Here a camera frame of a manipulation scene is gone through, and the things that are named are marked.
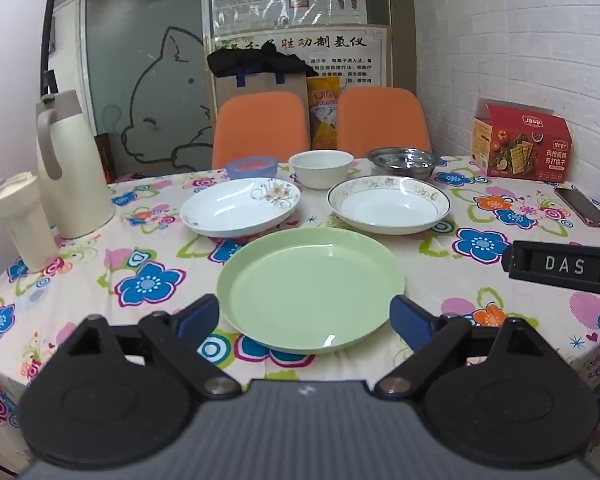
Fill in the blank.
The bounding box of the smartphone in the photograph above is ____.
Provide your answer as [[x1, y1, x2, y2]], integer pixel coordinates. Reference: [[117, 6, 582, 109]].
[[554, 185, 600, 229]]

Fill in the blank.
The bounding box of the orange chair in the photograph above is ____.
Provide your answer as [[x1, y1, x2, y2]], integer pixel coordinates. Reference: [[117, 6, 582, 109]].
[[211, 92, 312, 170], [337, 87, 432, 159]]

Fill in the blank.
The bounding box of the yellow snack packet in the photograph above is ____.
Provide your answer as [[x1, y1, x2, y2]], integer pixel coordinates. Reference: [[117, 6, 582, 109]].
[[307, 76, 342, 151]]

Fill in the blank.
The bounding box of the dark brown box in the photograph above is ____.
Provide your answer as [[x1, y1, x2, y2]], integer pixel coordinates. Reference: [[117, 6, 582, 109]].
[[94, 132, 117, 183]]

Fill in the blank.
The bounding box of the red cracker box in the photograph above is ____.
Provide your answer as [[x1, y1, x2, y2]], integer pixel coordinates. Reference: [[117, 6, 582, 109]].
[[471, 98, 572, 183]]

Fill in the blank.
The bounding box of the white plate with flower print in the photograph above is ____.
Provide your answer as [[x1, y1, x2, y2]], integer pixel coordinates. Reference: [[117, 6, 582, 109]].
[[179, 177, 301, 238]]

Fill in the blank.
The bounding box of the cardboard box with black cloth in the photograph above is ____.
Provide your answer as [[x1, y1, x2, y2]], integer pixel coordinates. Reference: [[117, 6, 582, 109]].
[[215, 72, 308, 126]]

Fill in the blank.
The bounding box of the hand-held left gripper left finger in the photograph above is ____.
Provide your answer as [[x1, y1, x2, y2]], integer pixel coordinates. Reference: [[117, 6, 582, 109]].
[[55, 294, 242, 402]]

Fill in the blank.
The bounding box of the cream thermos jug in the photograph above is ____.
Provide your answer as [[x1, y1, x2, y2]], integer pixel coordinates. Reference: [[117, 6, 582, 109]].
[[35, 71, 116, 239]]

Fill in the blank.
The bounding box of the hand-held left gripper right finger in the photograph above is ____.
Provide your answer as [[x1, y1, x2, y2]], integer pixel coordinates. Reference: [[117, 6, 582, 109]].
[[374, 294, 546, 401]]

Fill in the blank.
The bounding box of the white drinking bottle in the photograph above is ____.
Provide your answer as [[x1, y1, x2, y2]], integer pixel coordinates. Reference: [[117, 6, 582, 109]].
[[0, 172, 60, 274]]

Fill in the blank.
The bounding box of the wall poster with large characters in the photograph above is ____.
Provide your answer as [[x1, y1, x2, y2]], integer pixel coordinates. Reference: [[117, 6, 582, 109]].
[[204, 25, 393, 91]]

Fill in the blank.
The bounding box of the black cloth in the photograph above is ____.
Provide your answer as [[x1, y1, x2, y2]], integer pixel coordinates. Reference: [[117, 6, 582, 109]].
[[207, 42, 313, 78]]

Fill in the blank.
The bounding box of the white plate with floral rim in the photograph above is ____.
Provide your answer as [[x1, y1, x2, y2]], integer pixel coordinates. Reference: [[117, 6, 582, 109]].
[[327, 176, 451, 235]]

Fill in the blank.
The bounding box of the frosted glass door cat drawing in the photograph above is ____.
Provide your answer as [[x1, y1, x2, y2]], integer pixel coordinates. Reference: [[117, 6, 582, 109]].
[[77, 0, 216, 178]]

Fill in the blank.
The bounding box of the green plate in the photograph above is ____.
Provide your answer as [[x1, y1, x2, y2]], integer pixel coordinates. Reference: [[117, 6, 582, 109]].
[[216, 227, 407, 354]]

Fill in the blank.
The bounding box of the blue bowl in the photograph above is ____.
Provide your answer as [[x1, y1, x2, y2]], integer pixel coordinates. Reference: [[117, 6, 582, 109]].
[[226, 156, 279, 181]]

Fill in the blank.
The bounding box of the stainless steel bowl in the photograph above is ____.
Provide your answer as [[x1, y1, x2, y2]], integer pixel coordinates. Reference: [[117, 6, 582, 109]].
[[366, 147, 442, 181]]

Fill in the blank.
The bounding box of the black metal frame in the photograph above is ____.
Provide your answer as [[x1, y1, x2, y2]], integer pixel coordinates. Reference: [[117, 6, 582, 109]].
[[0, 0, 61, 96]]

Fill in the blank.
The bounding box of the white bowl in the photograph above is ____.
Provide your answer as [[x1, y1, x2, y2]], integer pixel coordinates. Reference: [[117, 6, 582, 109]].
[[288, 150, 355, 190]]

